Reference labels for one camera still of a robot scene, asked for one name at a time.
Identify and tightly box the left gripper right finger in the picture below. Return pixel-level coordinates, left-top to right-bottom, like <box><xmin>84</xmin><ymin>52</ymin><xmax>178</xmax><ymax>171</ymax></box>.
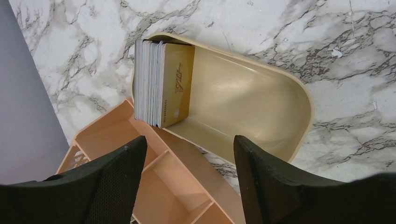
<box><xmin>233</xmin><ymin>135</ymin><xmax>396</xmax><ymax>224</ymax></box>

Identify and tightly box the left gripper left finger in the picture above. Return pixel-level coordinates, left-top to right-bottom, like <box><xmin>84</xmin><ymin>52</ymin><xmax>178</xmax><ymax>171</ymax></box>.
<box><xmin>0</xmin><ymin>136</ymin><xmax>148</xmax><ymax>224</ymax></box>

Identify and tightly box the tan oval card tray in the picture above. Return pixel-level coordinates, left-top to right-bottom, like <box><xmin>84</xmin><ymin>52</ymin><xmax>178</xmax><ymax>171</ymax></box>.
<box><xmin>137</xmin><ymin>33</ymin><xmax>314</xmax><ymax>164</ymax></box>

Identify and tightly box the silver card stack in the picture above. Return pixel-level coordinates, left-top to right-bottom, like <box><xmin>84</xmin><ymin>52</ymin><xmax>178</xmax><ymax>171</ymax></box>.
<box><xmin>132</xmin><ymin>39</ymin><xmax>195</xmax><ymax>128</ymax></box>

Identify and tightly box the peach plastic file organizer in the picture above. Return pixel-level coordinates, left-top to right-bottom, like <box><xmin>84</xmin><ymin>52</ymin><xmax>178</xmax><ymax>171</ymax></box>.
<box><xmin>58</xmin><ymin>98</ymin><xmax>245</xmax><ymax>224</ymax></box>

